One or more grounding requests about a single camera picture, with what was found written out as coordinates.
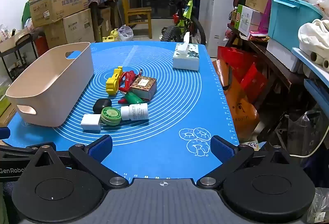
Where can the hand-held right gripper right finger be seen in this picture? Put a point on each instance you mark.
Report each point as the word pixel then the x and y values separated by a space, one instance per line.
pixel 221 148

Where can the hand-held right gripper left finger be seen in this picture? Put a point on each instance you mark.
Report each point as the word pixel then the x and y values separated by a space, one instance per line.
pixel 102 147

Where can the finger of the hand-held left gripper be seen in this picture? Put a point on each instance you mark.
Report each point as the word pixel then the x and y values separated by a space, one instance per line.
pixel 3 132

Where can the yellow plastic toy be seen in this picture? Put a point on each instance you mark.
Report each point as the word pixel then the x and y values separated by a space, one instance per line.
pixel 113 82

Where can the beige plastic basket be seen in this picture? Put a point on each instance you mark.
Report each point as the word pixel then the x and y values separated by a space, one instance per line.
pixel 51 80

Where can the low cardboard box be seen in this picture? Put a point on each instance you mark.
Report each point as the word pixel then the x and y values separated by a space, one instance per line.
pixel 7 116

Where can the white charger adapter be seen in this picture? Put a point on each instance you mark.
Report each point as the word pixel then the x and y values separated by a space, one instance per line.
pixel 90 122

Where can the green plastic container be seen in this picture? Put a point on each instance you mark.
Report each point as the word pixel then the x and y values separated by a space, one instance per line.
pixel 3 102

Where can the green round tin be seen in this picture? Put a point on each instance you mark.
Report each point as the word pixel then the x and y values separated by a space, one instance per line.
pixel 110 115

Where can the orange shopping bag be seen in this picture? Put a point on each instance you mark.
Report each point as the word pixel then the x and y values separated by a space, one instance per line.
pixel 239 111

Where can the black oval case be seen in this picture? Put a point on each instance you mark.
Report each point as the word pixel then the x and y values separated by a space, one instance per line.
pixel 101 105

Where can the white pill bottle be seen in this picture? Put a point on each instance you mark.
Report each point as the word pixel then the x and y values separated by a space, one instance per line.
pixel 136 111

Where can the green and red toy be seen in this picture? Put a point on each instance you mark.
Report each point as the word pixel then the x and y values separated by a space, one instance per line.
pixel 133 98

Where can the blue silicone mat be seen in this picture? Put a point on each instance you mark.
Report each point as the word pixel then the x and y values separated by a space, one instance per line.
pixel 167 111

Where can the small patterned box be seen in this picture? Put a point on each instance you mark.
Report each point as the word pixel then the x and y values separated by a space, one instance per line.
pixel 142 85

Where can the red plastic toy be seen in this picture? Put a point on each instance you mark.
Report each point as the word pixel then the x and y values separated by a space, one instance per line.
pixel 127 77

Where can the red paper bag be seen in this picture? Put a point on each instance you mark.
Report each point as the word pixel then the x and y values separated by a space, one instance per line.
pixel 231 55

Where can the cardboard box on cart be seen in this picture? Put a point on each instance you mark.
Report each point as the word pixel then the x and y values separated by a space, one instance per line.
pixel 12 39

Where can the dark wooden side table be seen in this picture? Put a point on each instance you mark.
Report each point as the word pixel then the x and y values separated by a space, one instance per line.
pixel 277 72

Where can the red box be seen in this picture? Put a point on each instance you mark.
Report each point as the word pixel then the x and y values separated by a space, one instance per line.
pixel 41 45

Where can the white tissue box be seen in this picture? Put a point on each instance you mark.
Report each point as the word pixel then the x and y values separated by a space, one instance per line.
pixel 186 59

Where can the black metal cart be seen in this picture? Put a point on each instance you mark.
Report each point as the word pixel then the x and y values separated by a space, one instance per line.
pixel 25 36

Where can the yellow plastic jug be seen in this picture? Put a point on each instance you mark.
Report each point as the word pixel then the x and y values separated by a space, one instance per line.
pixel 115 35
pixel 107 39

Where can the white flat box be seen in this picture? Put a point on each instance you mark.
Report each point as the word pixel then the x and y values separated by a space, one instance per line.
pixel 282 54

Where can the light blue shelf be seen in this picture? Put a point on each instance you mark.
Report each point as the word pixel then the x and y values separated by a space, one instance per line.
pixel 316 87

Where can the clear plastic bag with purple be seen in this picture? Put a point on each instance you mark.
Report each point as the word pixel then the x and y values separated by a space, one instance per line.
pixel 126 33

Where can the green bag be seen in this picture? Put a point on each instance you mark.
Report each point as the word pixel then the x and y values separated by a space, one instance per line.
pixel 25 13

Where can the large plain cardboard box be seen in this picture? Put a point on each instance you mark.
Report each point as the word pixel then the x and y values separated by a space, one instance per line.
pixel 74 26

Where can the green white carton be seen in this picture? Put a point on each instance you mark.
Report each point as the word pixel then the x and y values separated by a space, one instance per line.
pixel 244 21

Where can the green black bicycle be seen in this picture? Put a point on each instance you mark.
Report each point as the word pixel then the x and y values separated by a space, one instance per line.
pixel 186 16

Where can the open printed cardboard box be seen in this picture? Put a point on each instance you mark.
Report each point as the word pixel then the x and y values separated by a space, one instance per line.
pixel 56 5

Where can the wooden chair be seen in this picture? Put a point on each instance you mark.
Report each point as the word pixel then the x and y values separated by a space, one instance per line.
pixel 138 12

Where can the teal plastic storage bin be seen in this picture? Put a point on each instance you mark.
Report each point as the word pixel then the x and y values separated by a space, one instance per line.
pixel 287 21

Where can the white cloth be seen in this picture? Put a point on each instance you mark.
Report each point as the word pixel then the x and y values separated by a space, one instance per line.
pixel 313 34

